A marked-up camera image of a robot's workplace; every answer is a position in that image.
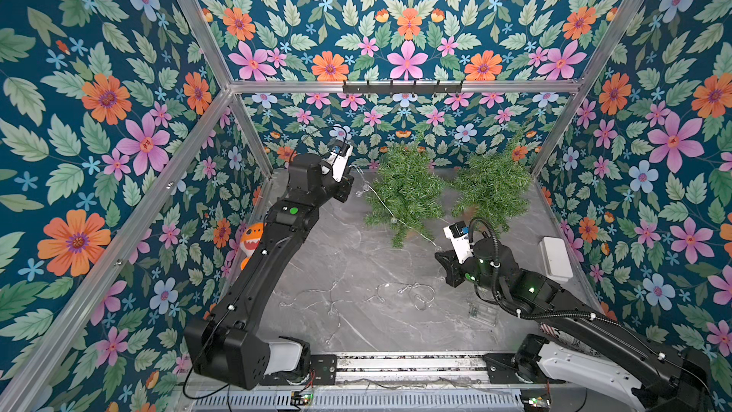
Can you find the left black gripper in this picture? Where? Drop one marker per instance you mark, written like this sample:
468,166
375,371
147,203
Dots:
340,189

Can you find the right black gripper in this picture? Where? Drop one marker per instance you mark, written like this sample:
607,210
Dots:
450,266

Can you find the green christmas tree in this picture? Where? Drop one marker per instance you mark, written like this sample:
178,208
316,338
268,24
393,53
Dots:
405,194
493,186

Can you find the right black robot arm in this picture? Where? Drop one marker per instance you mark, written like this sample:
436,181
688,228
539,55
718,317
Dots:
609,358

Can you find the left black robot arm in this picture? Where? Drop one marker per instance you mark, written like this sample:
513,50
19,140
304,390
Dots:
225,346

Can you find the clear battery box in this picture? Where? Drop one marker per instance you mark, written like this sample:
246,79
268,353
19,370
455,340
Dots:
482,313

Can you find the white rectangular box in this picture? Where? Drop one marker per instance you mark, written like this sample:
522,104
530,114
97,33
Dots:
556,260

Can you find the orange shark plush toy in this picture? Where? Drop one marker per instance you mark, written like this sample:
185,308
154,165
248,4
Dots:
249,242

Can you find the newspaper print can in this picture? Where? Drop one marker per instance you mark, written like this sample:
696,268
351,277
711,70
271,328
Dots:
549,330

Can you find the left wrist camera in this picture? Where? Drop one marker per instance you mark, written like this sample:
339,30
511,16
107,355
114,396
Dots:
338,159

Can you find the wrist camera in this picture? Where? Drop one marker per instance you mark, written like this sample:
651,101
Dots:
338,159
458,234

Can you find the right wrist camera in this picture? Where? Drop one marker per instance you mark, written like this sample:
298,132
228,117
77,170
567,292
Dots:
458,234

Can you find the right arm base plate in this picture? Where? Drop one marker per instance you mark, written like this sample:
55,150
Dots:
502,368

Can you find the black hook rail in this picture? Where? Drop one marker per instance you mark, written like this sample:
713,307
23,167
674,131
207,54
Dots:
392,87

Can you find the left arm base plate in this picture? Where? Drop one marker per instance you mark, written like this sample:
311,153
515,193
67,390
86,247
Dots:
321,370

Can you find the white slotted cable duct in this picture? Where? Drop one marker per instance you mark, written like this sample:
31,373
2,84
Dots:
365,400

